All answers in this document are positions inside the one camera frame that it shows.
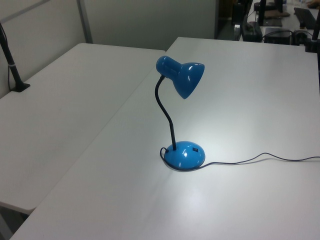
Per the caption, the white adjoining table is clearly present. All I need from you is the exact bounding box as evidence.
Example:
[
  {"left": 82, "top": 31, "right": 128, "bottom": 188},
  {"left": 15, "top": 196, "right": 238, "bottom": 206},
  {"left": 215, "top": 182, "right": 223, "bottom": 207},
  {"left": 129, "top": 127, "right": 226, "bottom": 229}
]
[{"left": 0, "top": 42, "right": 167, "bottom": 212}]

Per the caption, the black table clamp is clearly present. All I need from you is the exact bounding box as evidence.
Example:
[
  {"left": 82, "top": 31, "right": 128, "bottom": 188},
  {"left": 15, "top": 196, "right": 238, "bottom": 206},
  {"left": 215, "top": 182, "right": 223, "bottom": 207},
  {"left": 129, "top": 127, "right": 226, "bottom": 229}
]
[{"left": 303, "top": 14, "right": 320, "bottom": 53}]

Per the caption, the blue gooseneck desk lamp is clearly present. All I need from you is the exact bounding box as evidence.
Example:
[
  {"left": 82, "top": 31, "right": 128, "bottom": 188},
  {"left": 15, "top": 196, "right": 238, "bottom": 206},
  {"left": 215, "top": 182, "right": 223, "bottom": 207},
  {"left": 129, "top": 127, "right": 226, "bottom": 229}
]
[{"left": 155, "top": 55, "right": 207, "bottom": 172}]

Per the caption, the brown cloth bundle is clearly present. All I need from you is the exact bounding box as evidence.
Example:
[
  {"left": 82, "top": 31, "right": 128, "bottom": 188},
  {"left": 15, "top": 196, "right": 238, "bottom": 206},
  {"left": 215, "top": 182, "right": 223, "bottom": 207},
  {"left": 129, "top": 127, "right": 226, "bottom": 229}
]
[{"left": 264, "top": 9, "right": 291, "bottom": 19}]

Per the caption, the black pole with flat clamp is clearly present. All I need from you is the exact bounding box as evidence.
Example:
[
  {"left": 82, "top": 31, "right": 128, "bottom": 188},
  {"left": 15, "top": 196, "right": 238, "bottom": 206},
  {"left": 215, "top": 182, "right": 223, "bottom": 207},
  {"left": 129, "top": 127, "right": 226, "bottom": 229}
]
[{"left": 0, "top": 21, "right": 31, "bottom": 93}]

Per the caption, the thin black lamp power cable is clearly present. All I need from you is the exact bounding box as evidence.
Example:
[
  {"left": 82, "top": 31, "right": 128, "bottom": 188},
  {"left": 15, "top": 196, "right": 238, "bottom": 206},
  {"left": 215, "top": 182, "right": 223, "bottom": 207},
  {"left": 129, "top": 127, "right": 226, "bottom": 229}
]
[{"left": 159, "top": 146, "right": 320, "bottom": 173}]

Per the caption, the black monitor stand post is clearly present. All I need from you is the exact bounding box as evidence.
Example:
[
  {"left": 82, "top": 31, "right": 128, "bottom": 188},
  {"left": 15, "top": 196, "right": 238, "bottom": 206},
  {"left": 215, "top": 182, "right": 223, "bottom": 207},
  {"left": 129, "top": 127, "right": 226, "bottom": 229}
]
[{"left": 258, "top": 0, "right": 268, "bottom": 26}]

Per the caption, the black box device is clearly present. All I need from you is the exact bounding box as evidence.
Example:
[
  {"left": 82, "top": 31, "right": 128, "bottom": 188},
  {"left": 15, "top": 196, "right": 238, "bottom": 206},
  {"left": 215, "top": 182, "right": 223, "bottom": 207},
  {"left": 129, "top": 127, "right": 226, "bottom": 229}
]
[{"left": 263, "top": 27, "right": 294, "bottom": 46}]

